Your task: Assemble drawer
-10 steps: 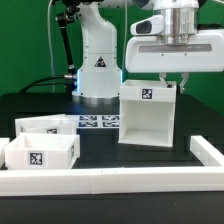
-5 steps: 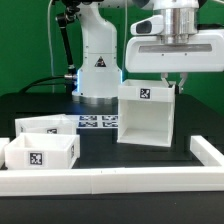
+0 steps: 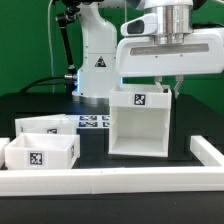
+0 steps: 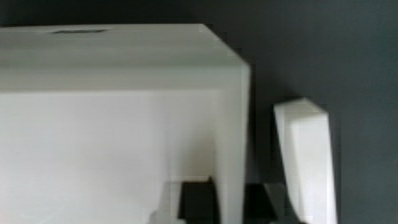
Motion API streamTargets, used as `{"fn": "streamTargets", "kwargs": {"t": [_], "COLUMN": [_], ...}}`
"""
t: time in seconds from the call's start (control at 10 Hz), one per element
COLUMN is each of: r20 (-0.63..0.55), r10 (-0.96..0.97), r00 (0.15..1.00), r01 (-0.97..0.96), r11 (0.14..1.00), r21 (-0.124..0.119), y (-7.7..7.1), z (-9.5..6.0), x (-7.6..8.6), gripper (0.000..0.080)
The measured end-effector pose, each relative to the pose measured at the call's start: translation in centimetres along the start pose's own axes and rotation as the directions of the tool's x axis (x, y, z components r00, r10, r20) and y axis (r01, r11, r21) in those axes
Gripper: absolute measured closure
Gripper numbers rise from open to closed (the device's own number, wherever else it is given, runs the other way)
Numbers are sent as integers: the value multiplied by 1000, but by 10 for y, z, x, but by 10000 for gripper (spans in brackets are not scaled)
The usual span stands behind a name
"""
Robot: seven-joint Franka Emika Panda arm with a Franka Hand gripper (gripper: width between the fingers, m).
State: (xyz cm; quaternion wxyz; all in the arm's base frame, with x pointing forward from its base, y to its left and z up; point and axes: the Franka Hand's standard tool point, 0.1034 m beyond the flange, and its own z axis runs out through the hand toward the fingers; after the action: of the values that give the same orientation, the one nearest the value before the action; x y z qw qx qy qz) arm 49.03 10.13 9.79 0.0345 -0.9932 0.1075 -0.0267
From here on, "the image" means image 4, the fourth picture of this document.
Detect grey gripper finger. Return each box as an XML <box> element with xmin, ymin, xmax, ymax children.
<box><xmin>274</xmin><ymin>99</ymin><xmax>338</xmax><ymax>224</ymax></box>

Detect white drawer cabinet box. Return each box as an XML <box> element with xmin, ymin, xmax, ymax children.
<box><xmin>0</xmin><ymin>24</ymin><xmax>251</xmax><ymax>224</ymax></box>

